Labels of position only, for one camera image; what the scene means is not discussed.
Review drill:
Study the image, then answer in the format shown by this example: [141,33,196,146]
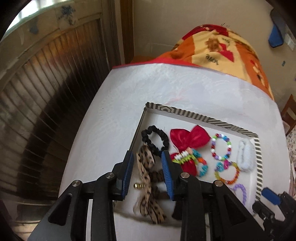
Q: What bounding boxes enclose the teal multicolour spiral bracelet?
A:
[172,148,209,178]

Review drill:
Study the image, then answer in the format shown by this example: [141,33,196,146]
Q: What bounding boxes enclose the purple bead bracelet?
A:
[231,183,247,206]

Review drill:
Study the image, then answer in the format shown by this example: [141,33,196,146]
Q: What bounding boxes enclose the red satin bow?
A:
[170,125,211,177]

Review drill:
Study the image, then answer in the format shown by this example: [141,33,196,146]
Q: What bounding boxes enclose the leopard print ribbon bow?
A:
[133,144,167,224]

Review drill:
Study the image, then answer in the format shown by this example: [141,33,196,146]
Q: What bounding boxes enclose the black ruffled scrunchie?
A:
[141,125,170,157]

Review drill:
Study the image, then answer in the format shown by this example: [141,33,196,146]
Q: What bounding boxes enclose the rainbow crystal heart bracelet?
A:
[214,160,241,185]

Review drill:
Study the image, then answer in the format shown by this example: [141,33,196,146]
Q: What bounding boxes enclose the white fluffy hair tie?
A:
[236,139,255,172]

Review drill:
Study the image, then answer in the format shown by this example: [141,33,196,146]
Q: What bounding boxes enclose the multicolour round bead bracelet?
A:
[210,133,233,162]

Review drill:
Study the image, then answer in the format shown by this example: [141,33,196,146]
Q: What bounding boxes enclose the black velvet hair band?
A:
[114,210,182,227]

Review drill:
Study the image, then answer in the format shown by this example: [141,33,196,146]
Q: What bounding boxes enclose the striped shallow cardboard tray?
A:
[115,101,265,223]

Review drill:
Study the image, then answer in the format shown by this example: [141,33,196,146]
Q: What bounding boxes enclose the floral fabric bedding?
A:
[286,126,295,181]

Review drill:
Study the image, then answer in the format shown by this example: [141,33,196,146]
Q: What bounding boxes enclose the wooden chair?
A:
[281,94,296,136]

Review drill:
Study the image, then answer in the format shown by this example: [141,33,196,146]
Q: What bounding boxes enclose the dark wooden slatted door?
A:
[1,19,109,240]

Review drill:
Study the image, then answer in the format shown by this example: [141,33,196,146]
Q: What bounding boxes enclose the orange patterned blanket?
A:
[114,24,275,100]

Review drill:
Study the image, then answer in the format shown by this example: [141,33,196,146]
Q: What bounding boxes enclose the blue grey hanging cloth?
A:
[268,9,291,48]

